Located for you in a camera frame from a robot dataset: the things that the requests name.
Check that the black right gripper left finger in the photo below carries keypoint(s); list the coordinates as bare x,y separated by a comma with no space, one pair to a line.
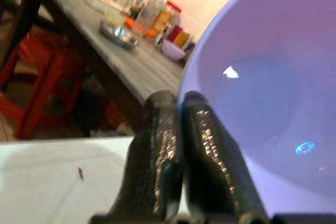
153,155

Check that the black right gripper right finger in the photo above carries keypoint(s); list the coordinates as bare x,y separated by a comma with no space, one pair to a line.
210,155

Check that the large white bowl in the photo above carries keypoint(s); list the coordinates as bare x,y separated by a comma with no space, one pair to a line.
262,90

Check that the small lilac bowl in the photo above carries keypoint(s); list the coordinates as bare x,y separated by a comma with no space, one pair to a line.
172,50

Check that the red and yellow box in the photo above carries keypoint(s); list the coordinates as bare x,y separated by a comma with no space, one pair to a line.
179,36

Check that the metal tray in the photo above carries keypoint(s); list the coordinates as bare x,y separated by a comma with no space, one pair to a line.
118,34

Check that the dark wooden table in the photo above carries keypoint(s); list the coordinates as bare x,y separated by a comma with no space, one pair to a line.
99,40

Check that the red lidded clear jar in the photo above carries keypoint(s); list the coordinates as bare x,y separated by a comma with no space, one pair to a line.
168,19

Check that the clear drinking glass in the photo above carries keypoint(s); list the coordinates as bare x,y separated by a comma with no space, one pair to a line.
148,18

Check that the red plastic stool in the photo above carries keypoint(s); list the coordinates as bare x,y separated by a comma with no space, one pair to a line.
39,77

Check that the white rectangular container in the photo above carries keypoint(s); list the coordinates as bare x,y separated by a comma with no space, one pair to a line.
98,1

